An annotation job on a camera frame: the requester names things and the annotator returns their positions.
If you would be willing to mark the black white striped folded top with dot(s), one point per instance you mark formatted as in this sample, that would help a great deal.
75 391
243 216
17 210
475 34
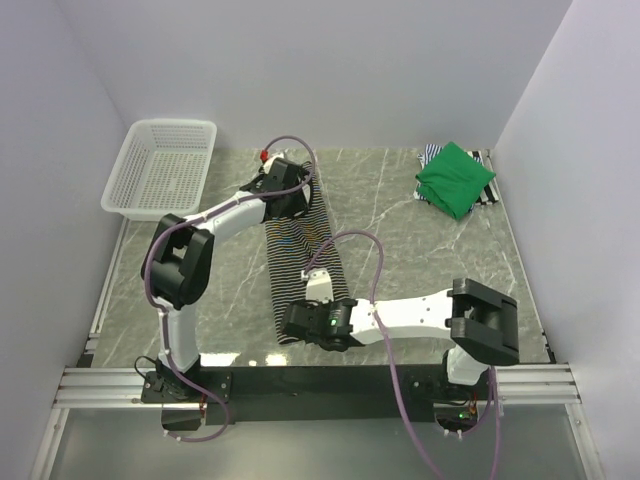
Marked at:
489 195

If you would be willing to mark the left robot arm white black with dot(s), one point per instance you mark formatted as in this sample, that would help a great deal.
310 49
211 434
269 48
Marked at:
177 268

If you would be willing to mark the green tank top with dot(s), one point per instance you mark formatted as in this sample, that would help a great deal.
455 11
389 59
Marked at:
452 177

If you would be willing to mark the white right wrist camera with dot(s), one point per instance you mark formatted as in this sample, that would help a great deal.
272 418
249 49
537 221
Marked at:
318 285

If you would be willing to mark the white plastic laundry basket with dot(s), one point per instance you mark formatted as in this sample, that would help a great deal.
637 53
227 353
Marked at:
161 168

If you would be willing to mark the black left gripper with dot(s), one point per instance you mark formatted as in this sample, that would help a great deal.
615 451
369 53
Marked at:
298 206

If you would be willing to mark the striped clothes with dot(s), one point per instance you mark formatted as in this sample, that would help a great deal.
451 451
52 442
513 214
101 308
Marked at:
296 245

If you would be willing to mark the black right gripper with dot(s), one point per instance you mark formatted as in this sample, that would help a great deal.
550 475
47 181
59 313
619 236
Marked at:
314 304

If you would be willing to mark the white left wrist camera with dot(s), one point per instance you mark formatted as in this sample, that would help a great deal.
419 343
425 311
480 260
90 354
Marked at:
268 159

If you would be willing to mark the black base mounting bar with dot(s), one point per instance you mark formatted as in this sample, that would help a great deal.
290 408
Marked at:
283 393

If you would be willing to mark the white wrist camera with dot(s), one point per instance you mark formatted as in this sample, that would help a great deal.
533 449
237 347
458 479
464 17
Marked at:
268 159
318 285

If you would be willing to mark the aluminium rail frame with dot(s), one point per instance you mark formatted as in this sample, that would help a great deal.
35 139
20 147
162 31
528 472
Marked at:
121 388

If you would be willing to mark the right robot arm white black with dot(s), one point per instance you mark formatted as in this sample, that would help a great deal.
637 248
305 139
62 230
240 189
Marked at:
480 321

